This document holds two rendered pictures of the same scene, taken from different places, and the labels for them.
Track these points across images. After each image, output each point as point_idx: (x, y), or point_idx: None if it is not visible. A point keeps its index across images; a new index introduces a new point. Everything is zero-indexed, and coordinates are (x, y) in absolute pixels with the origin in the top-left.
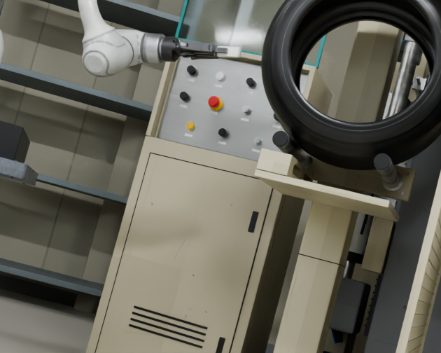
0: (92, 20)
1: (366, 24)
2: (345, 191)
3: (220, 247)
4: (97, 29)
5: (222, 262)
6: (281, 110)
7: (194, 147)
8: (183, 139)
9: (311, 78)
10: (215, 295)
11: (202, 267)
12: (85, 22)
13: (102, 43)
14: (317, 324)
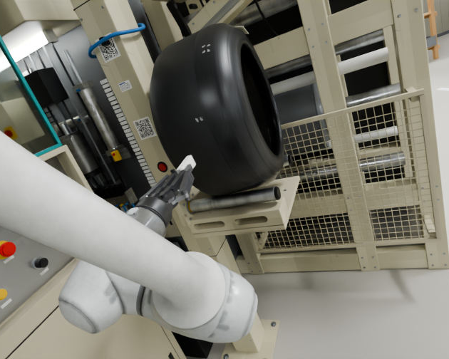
0: (206, 276)
1: (145, 83)
2: (295, 189)
3: (127, 323)
4: (213, 276)
5: (135, 328)
6: (266, 175)
7: (38, 301)
8: (5, 312)
9: (71, 156)
10: (149, 346)
11: (130, 349)
12: (202, 292)
13: (238, 281)
14: (238, 272)
